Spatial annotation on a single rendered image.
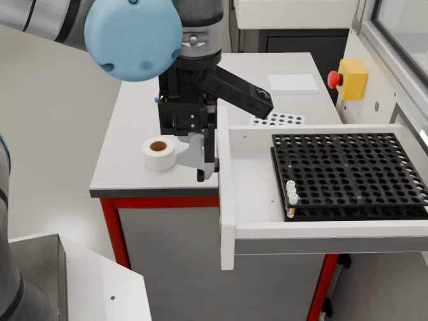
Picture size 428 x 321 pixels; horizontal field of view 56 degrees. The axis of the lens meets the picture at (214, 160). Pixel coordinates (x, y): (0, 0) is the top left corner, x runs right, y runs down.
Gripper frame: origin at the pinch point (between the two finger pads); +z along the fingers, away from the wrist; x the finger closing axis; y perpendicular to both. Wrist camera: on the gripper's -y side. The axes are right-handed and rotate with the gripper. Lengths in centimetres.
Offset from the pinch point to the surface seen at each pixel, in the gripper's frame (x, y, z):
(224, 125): -7.9, -2.5, -2.2
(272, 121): -27.4, -14.6, 10.8
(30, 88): -183, 115, 91
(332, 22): -80, -41, 8
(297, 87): -47, -24, 13
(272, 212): 5.4, -9.9, 5.8
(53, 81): -192, 103, 91
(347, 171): 1.4, -22.1, 0.5
